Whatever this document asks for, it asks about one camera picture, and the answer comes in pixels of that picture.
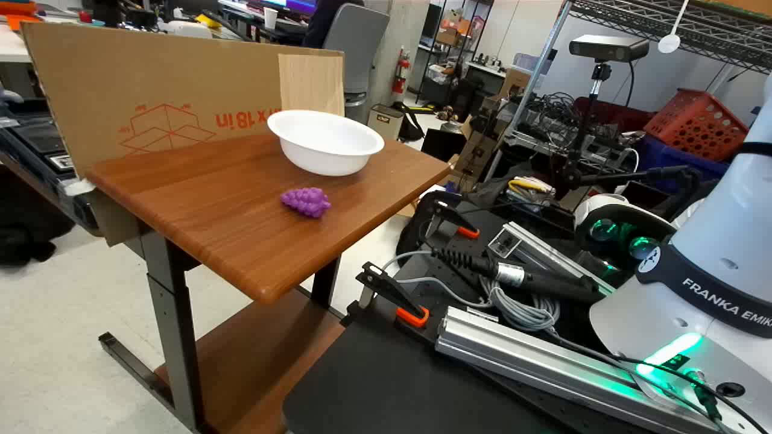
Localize purple toy grapes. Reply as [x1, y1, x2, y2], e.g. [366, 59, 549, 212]
[276, 185, 333, 222]

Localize white plastic bowl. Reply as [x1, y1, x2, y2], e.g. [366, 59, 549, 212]
[265, 109, 386, 178]

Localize red fire extinguisher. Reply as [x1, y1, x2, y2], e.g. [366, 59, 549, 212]
[387, 46, 411, 103]

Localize yellow soft item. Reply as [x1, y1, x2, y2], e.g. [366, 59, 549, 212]
[509, 173, 557, 201]

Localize short silver aluminium extrusion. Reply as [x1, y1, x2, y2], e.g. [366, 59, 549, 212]
[485, 222, 616, 296]

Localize brown wooden table top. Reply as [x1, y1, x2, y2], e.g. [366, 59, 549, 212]
[85, 130, 454, 308]

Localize grey office chair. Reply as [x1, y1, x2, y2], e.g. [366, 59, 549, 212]
[323, 3, 390, 122]

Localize brown wooden lower shelf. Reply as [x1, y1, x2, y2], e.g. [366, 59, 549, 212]
[155, 288, 348, 434]

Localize white VR headset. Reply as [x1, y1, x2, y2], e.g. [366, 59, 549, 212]
[571, 190, 678, 285]

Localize blue plastic bin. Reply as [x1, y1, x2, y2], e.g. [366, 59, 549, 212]
[637, 132, 731, 201]

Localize large cardboard panel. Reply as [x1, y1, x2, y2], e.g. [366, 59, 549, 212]
[19, 21, 348, 178]

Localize red plastic crate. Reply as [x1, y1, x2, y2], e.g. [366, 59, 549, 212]
[641, 86, 749, 165]

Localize white hanging ladle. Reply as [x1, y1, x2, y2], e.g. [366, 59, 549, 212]
[655, 0, 691, 55]

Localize black clamp with orange handle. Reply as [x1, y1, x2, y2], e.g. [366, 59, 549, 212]
[344, 261, 437, 333]
[428, 196, 485, 247]

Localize thick black cable connector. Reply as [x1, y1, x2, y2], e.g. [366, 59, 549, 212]
[428, 239, 606, 307]

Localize grey coiled cable bundle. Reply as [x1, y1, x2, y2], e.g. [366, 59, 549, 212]
[381, 249, 563, 333]

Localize long aluminium rail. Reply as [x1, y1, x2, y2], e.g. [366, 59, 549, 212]
[432, 304, 720, 434]

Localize black metal table frame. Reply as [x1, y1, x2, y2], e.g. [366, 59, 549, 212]
[95, 231, 344, 434]

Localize black camera on stand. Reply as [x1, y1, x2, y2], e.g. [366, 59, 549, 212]
[562, 31, 651, 187]

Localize metal wire shelf rack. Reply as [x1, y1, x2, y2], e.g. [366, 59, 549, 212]
[504, 0, 772, 148]

